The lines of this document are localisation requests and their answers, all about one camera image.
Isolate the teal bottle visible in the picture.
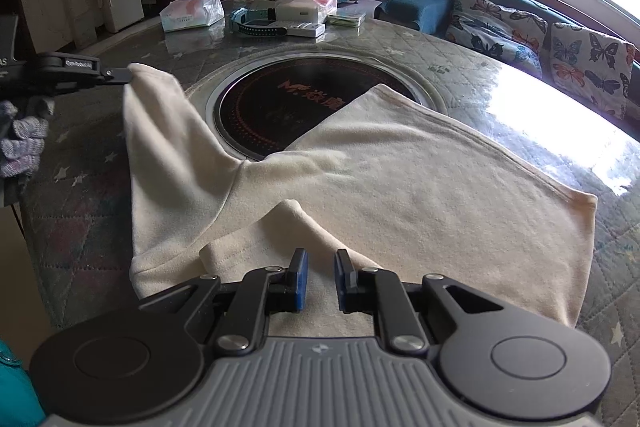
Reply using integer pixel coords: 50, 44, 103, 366
0, 339, 47, 427

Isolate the person's left hand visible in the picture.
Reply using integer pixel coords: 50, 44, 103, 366
0, 98, 57, 178

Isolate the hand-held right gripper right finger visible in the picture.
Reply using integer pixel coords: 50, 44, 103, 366
333, 249, 506, 354

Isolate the black wristband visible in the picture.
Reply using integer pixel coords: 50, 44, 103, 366
227, 7, 277, 36

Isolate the black watch strap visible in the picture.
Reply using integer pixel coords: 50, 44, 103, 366
238, 22, 289, 38

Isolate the flat white box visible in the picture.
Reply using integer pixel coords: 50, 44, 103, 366
284, 22, 326, 39

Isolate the butterfly print cushion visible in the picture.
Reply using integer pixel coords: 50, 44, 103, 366
549, 22, 638, 121
444, 0, 550, 74

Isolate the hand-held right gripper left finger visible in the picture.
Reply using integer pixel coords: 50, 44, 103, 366
137, 249, 309, 356

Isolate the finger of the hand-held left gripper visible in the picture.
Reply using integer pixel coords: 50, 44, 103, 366
99, 66, 135, 86

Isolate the cream shirt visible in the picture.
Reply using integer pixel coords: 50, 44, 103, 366
122, 63, 599, 329

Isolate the blue cushion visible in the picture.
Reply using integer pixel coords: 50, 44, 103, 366
374, 0, 454, 36

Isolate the round black induction cooker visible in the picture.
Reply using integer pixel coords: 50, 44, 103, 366
205, 51, 449, 164

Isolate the white water dispenser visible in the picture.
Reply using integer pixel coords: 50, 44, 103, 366
59, 0, 99, 50

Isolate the green packet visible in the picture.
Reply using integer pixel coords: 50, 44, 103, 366
327, 10, 367, 28

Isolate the white tissue pack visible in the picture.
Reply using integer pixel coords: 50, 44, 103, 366
159, 0, 225, 33

